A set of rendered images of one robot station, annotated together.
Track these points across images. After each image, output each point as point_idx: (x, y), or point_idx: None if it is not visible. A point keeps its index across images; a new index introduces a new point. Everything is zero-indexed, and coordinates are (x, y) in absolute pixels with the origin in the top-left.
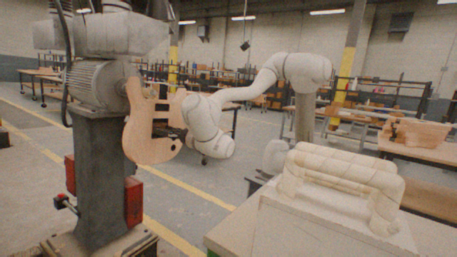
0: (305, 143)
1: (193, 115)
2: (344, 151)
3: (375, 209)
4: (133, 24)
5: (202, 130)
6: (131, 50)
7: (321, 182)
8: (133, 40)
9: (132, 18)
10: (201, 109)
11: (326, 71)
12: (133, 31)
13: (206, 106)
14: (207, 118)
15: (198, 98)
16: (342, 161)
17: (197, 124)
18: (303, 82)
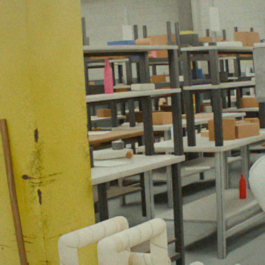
0: (154, 219)
1: (249, 186)
2: (130, 228)
3: None
4: (259, 62)
5: (264, 210)
6: (258, 95)
7: None
8: (261, 81)
9: (257, 56)
10: (253, 177)
11: None
12: (259, 70)
13: (261, 173)
14: (263, 193)
15: (257, 162)
16: (92, 225)
17: (257, 200)
18: None
